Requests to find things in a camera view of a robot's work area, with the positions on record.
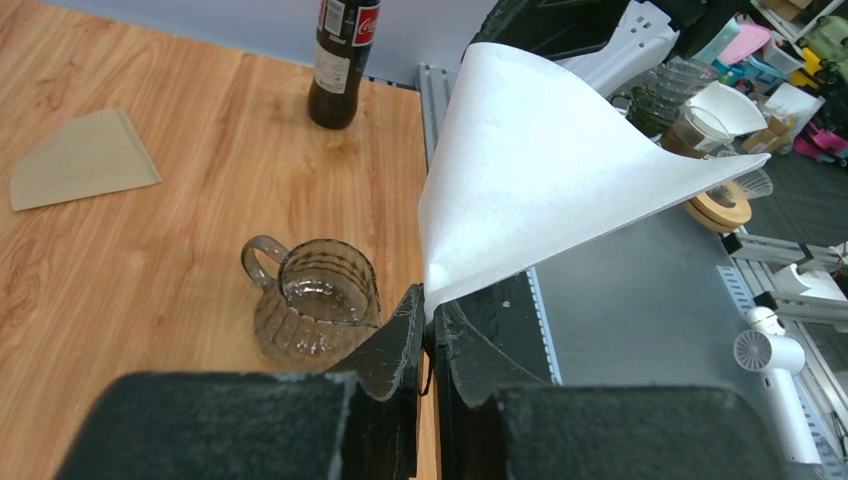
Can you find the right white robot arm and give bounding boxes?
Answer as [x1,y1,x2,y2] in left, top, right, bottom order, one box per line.
[472,1,750,97]

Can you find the clear ribbed glass pitcher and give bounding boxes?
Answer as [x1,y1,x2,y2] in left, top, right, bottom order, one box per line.
[240,235,382,372]

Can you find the white paper coffee filter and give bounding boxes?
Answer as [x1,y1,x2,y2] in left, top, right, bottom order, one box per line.
[418,42,767,317]

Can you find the cola bottle red cap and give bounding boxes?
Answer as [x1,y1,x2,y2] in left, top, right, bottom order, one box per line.
[307,0,381,130]

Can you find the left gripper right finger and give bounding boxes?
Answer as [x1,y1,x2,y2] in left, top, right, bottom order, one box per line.
[434,302,544,479]

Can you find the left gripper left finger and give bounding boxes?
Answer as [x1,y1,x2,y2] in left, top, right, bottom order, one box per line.
[331,284,425,479]

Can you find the brown paper coffee filter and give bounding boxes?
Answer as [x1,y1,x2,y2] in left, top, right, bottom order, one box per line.
[9,108,162,211]

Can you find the background clutter shelf items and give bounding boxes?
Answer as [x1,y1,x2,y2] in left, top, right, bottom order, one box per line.
[609,0,848,236]

